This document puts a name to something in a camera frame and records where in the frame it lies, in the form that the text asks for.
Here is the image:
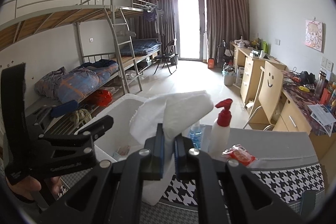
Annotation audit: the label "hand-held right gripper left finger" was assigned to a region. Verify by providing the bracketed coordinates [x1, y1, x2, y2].
[47, 123, 166, 224]

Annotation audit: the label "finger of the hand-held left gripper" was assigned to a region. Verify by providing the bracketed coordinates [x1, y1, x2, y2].
[31, 99, 79, 133]
[38, 115, 114, 159]

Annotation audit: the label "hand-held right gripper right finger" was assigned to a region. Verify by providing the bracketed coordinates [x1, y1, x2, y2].
[174, 135, 286, 224]

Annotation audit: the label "white foam box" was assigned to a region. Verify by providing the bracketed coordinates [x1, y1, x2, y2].
[75, 93, 174, 206]

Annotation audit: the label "white cloth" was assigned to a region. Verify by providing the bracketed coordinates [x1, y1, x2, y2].
[129, 90, 214, 146]

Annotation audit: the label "person's left hand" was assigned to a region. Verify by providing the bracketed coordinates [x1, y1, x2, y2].
[7, 175, 62, 203]

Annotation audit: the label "yellow-green rag bundle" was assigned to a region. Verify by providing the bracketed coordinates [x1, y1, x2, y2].
[71, 108, 92, 125]

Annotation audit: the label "blue plaid quilt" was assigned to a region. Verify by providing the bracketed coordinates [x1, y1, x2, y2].
[34, 60, 119, 104]

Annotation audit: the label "clear blue bottle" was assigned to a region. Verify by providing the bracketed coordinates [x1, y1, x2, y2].
[188, 121, 201, 149]

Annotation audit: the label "red bag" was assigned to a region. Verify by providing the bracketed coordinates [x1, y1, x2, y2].
[92, 90, 113, 106]

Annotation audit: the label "white bottle red pump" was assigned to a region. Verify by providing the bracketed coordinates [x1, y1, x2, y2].
[209, 98, 233, 159]

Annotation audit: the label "red snack packet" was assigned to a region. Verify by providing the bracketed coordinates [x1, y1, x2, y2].
[222, 144, 256, 167]

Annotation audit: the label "metal bed ladder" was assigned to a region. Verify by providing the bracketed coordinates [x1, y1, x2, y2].
[104, 6, 143, 94]

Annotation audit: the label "metal bunk bed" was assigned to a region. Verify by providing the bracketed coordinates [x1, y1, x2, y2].
[0, 0, 164, 140]

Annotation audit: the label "grey trash bin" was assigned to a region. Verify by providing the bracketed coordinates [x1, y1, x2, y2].
[223, 67, 236, 86]

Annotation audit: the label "houndstooth table cloth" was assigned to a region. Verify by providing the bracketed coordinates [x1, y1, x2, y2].
[56, 124, 328, 224]

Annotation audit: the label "blue mattress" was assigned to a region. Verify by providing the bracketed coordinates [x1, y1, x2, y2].
[119, 38, 163, 55]

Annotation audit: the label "black folding chair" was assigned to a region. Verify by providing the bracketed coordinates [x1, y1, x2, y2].
[154, 40, 178, 75]

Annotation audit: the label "plain wooden desk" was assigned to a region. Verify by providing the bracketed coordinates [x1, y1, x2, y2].
[230, 40, 286, 105]

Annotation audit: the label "wooden chair smiley face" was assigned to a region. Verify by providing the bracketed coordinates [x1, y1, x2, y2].
[243, 61, 285, 130]

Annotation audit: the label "wooden desk patterned top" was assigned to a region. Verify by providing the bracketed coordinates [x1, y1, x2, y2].
[273, 69, 336, 135]

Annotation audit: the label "hanging dark clothes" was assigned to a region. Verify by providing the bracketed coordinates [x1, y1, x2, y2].
[142, 5, 166, 35]

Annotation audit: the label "glass balcony door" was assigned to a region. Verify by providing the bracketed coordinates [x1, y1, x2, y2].
[170, 0, 206, 61]

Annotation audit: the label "printed papers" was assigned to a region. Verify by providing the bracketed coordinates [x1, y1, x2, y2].
[307, 103, 336, 134]

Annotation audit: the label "black headphones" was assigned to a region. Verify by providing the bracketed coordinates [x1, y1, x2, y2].
[299, 70, 317, 84]

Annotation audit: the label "row of bottles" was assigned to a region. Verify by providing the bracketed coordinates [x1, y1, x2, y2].
[315, 68, 336, 111]

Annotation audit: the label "double wall socket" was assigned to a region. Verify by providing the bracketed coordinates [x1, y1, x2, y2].
[322, 56, 334, 70]

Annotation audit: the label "wall poster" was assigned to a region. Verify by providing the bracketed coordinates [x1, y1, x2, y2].
[304, 19, 326, 52]

